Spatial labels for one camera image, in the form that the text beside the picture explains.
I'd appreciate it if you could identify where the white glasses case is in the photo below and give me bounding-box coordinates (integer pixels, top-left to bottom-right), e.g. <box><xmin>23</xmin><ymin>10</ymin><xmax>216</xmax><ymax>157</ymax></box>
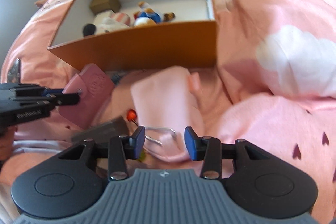
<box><xmin>93</xmin><ymin>10</ymin><xmax>115</xmax><ymax>28</ymax></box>

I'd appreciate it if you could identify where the white bunny plush striped hat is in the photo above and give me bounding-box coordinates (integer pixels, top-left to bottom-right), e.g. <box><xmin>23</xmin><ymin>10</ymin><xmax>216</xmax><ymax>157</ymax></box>
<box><xmin>82</xmin><ymin>12</ymin><xmax>131</xmax><ymax>37</ymax></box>

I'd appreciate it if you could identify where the gold small box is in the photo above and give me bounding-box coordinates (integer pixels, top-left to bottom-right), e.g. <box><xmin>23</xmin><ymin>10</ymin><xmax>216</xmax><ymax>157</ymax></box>
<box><xmin>89</xmin><ymin>0</ymin><xmax>121</xmax><ymax>15</ymax></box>

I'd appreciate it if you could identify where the blue sailor dog plush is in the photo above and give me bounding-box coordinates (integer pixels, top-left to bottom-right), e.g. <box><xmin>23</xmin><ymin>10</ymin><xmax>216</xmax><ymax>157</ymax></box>
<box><xmin>133</xmin><ymin>1</ymin><xmax>175</xmax><ymax>27</ymax></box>

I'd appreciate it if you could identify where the grey flat box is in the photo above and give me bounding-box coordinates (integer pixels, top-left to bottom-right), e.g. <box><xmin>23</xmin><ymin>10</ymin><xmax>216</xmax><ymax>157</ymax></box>
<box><xmin>71</xmin><ymin>116</ymin><xmax>129</xmax><ymax>144</ymax></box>

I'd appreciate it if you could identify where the black smartphone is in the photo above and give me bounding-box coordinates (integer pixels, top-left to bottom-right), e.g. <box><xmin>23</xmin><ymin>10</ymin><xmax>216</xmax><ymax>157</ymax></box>
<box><xmin>7</xmin><ymin>59</ymin><xmax>21</xmax><ymax>83</ymax></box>

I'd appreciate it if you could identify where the orange crochet carrot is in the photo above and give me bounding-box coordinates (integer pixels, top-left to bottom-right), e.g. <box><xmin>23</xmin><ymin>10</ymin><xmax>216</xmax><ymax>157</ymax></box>
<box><xmin>126</xmin><ymin>109</ymin><xmax>137</xmax><ymax>122</ymax></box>

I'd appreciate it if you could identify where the pink mini backpack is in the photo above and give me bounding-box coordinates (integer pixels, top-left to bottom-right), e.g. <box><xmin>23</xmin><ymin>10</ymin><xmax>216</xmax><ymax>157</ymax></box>
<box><xmin>130</xmin><ymin>67</ymin><xmax>205</xmax><ymax>162</ymax></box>

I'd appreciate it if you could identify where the pink patterned duvet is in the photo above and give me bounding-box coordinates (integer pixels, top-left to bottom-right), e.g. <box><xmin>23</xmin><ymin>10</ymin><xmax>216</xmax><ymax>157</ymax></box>
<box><xmin>0</xmin><ymin>0</ymin><xmax>336</xmax><ymax>224</ymax></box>

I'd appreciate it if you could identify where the person bare foot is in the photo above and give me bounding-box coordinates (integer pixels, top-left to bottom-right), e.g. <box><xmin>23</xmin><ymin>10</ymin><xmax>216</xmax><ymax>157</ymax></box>
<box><xmin>34</xmin><ymin>0</ymin><xmax>48</xmax><ymax>9</ymax></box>

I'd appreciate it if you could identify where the orange cardboard box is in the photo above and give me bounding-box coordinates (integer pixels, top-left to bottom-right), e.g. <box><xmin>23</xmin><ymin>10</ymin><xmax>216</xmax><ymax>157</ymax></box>
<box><xmin>48</xmin><ymin>0</ymin><xmax>218</xmax><ymax>71</ymax></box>

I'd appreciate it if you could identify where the silver metal key ring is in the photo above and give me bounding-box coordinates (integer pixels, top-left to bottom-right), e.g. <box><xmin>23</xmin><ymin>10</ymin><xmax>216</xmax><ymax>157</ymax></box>
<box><xmin>142</xmin><ymin>125</ymin><xmax>178</xmax><ymax>147</ymax></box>

